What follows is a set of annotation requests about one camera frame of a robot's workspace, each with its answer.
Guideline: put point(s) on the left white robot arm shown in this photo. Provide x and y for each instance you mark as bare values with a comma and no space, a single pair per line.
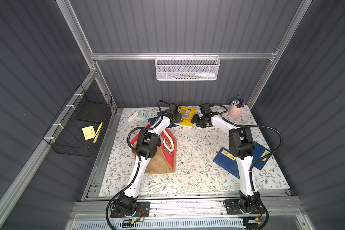
143,142

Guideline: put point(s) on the white eraser block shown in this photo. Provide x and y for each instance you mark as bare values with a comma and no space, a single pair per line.
133,117

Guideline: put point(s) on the black wire side basket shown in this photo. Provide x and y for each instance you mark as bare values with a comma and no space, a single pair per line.
65,135

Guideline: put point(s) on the white wire wall basket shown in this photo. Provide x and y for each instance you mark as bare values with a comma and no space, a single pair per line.
184,67

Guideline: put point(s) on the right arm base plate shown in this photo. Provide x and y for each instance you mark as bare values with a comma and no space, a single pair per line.
233,207

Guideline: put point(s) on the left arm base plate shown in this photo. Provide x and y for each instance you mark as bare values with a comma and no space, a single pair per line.
138,209

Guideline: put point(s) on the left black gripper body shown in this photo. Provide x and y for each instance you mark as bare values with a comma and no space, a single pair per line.
176,117

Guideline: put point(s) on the yellow sticky note pad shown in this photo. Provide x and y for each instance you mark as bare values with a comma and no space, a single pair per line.
88,132

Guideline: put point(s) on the yellow cartoon cover book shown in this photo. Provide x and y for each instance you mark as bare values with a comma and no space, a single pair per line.
187,116

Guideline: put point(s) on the pink pen cup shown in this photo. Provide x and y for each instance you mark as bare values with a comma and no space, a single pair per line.
236,107

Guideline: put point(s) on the white marker in basket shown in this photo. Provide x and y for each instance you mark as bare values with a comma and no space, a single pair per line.
205,75

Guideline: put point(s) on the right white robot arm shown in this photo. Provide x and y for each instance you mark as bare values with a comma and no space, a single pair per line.
241,147

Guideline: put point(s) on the jute canvas bag red trim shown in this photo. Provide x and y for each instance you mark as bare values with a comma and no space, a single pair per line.
164,160

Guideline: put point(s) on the blue book front right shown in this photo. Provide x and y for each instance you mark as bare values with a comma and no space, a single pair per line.
259,152

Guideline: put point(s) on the yellow pen in basket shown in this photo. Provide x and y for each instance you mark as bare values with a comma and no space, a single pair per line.
99,129

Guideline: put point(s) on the blue book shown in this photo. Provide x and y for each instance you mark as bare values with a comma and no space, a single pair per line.
227,161
259,152
155,121

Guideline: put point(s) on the blue book back left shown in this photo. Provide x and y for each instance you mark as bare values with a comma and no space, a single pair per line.
155,121

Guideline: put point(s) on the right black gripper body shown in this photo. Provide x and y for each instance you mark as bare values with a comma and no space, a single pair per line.
200,120

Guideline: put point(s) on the blue book front centre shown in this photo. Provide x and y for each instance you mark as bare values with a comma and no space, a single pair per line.
227,161

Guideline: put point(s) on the black tray in side basket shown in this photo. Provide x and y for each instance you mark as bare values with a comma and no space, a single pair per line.
93,112

